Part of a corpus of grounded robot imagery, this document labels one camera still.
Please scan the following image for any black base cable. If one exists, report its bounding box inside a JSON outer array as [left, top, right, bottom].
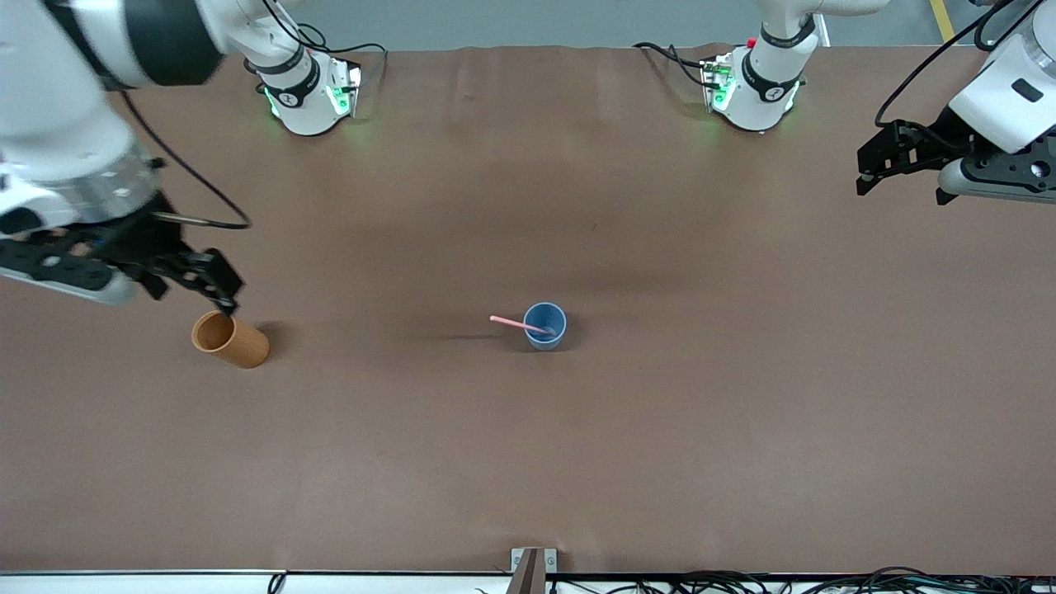
[[634, 41, 710, 87], [293, 29, 389, 87]]

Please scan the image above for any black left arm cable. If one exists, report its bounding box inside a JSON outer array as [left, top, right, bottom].
[[873, 0, 1044, 153]]

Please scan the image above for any pink chopstick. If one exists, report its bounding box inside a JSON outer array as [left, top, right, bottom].
[[489, 314, 555, 336]]

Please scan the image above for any black right base cable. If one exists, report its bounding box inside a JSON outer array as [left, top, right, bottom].
[[293, 29, 389, 87]]

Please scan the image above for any orange cylindrical cup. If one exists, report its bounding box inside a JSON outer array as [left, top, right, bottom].
[[191, 310, 271, 370]]

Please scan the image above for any blue cup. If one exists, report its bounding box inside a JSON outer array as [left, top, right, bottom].
[[523, 302, 568, 351]]

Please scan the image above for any black left base cable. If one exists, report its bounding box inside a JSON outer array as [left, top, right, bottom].
[[634, 41, 710, 87]]

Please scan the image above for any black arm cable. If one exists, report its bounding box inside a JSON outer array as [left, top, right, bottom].
[[873, 0, 1044, 153], [120, 89, 252, 231]]

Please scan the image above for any brown camera post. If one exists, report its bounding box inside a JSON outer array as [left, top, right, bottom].
[[507, 549, 546, 594]]

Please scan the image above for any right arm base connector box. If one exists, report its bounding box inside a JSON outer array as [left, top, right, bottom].
[[328, 59, 362, 118]]

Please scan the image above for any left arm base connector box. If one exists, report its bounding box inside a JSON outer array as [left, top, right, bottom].
[[701, 56, 737, 113]]

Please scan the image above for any brown table cover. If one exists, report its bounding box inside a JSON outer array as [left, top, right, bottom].
[[0, 43, 1056, 576]]

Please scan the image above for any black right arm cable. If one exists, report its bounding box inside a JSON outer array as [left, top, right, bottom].
[[120, 89, 252, 231]]

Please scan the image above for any black cable bundle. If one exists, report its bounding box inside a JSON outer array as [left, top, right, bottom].
[[551, 566, 1056, 594]]

